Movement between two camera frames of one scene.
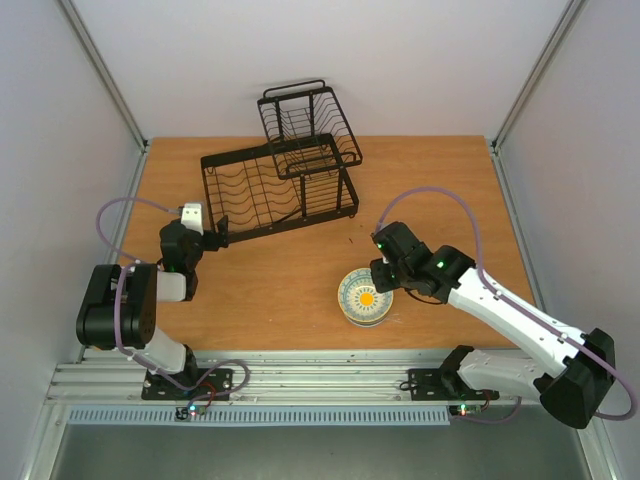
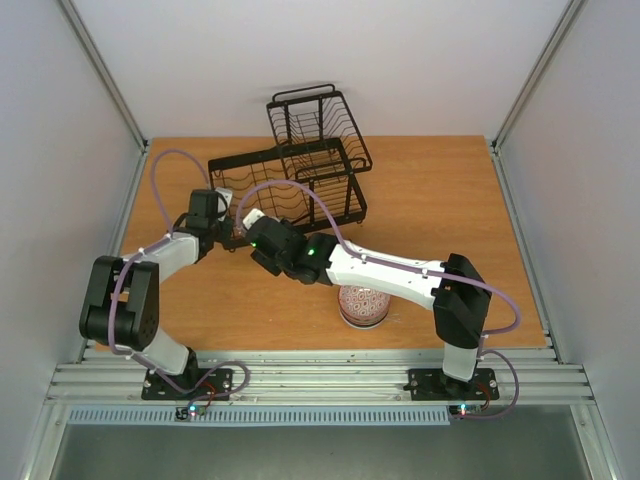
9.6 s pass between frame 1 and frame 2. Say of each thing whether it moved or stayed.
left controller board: stayed
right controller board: stayed
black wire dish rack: stayed
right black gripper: moved
